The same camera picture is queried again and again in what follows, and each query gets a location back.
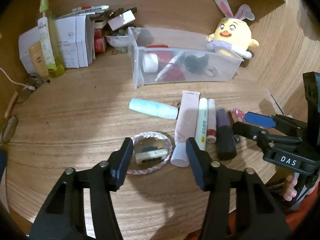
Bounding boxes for white paper boxes stack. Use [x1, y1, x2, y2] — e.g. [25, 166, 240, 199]
[18, 15, 94, 74]

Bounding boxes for clear plastic storage bin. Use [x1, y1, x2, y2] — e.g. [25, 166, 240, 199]
[128, 27, 243, 88]

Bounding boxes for purple black spray bottle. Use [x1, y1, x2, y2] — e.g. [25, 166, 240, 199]
[216, 108, 237, 161]

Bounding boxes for white round jar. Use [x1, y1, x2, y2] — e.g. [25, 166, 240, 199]
[142, 53, 159, 73]

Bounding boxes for red foil pouch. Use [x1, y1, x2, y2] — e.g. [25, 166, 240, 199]
[145, 49, 185, 82]

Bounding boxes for yellow sunscreen bottle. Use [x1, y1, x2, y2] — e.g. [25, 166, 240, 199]
[28, 41, 49, 79]

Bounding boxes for yellow chick plush toy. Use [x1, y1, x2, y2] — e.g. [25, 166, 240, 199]
[207, 0, 259, 59]

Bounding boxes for white charging cable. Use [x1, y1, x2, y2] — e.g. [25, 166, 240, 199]
[0, 67, 36, 91]

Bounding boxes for white red lip tube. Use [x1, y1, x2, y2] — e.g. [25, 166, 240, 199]
[206, 99, 216, 144]

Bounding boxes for white green lip tube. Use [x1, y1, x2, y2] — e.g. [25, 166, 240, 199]
[195, 98, 208, 151]

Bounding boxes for light blue tube bottle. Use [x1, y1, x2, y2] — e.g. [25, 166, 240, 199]
[129, 98, 178, 120]

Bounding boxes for pink cosmetic tube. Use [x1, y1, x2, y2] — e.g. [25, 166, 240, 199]
[170, 90, 200, 167]

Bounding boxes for white pen with cap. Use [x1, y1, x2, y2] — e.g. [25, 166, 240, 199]
[155, 51, 184, 82]

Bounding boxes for tall green spray bottle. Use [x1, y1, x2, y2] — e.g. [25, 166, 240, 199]
[37, 0, 65, 78]

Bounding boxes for person's right hand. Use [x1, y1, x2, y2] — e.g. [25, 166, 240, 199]
[283, 174, 297, 202]

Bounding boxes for braided pink white bracelet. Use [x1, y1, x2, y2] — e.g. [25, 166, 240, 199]
[126, 131, 174, 176]

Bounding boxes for dark green glass bottle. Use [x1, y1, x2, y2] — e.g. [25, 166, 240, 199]
[184, 54, 209, 74]

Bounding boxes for eyeglasses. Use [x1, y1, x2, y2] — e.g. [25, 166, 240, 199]
[1, 115, 18, 144]

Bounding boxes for white bowl of trinkets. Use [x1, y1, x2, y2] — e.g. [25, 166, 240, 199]
[105, 29, 130, 51]

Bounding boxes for small pink white box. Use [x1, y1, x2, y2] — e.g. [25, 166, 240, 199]
[108, 10, 136, 31]

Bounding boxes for red white marker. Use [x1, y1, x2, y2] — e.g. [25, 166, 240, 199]
[72, 5, 109, 12]

